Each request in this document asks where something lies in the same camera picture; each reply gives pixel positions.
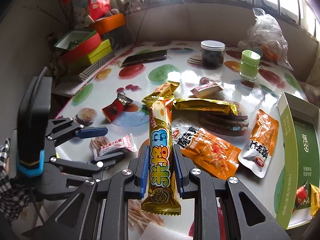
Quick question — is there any pink white nougat candy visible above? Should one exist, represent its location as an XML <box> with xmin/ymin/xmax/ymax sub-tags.
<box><xmin>93</xmin><ymin>133</ymin><xmax>137</xmax><ymax>158</ymax></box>

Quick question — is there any red black small snack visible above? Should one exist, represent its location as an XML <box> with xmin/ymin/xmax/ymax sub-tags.
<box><xmin>101</xmin><ymin>93</ymin><xmax>133</xmax><ymax>122</ymax></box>

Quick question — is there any orange konjac snack pouch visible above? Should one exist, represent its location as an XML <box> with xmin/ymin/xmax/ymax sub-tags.
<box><xmin>172</xmin><ymin>125</ymin><xmax>241</xmax><ymax>180</ymax></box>

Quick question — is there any long gold rice bar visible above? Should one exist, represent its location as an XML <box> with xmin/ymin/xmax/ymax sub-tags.
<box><xmin>141</xmin><ymin>94</ymin><xmax>181</xmax><ymax>216</ymax></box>

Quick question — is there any gold peanut candy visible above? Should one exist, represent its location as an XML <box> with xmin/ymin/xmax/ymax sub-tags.
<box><xmin>150</xmin><ymin>81</ymin><xmax>180</xmax><ymax>96</ymax></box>

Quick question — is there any red snack packet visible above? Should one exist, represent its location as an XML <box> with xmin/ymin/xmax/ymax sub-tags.
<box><xmin>292</xmin><ymin>181</ymin><xmax>308</xmax><ymax>212</ymax></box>

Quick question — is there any white pink sesame nougat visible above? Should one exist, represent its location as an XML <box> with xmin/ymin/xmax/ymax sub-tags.
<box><xmin>191</xmin><ymin>82</ymin><xmax>223</xmax><ymax>98</ymax></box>

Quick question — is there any yellow peanut crisp candy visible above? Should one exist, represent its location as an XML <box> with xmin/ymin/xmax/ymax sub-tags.
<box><xmin>310</xmin><ymin>184</ymin><xmax>320</xmax><ymax>217</ymax></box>

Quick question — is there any plaid sleeve forearm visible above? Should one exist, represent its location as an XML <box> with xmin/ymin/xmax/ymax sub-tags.
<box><xmin>0</xmin><ymin>138</ymin><xmax>30</xmax><ymax>224</ymax></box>

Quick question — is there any striped box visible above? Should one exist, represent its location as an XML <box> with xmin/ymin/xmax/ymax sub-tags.
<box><xmin>76</xmin><ymin>51</ymin><xmax>114</xmax><ymax>82</ymax></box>

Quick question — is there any white foam sheet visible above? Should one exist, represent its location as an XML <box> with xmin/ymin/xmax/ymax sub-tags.
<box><xmin>139</xmin><ymin>223</ymin><xmax>193</xmax><ymax>240</ymax></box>

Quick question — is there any silver orange snack pouch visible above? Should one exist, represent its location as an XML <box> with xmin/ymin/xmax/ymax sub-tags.
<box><xmin>238</xmin><ymin>109</ymin><xmax>279</xmax><ymax>179</ymax></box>

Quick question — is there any yellow green box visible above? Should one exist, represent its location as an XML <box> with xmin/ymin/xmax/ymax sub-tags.
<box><xmin>68</xmin><ymin>39</ymin><xmax>112</xmax><ymax>73</ymax></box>

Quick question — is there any red woven box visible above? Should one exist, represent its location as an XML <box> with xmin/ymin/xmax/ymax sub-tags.
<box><xmin>54</xmin><ymin>29</ymin><xmax>102</xmax><ymax>65</ymax></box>

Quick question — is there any black smartphone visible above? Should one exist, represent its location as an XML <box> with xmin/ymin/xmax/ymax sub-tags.
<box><xmin>121</xmin><ymin>50</ymin><xmax>167</xmax><ymax>67</ymax></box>

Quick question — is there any orange storage box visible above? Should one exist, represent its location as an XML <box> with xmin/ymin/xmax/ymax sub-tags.
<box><xmin>88</xmin><ymin>13</ymin><xmax>126</xmax><ymax>35</ymax></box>

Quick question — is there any green white cardboard box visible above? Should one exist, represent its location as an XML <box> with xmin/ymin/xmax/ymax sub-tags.
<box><xmin>273</xmin><ymin>93</ymin><xmax>319</xmax><ymax>230</ymax></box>

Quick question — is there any green glass jar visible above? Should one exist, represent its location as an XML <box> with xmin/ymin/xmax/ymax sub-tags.
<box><xmin>239</xmin><ymin>50</ymin><xmax>260</xmax><ymax>81</ymax></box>

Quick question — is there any dark jar white lid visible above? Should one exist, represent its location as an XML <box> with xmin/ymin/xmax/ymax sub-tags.
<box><xmin>200</xmin><ymin>40</ymin><xmax>225</xmax><ymax>68</ymax></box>

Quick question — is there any clear plastic bag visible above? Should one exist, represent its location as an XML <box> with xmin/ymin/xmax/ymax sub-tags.
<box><xmin>237</xmin><ymin>8</ymin><xmax>293</xmax><ymax>70</ymax></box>

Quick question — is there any black cable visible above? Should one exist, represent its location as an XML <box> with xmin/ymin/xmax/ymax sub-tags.
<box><xmin>133</xmin><ymin>0</ymin><xmax>152</xmax><ymax>48</ymax></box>

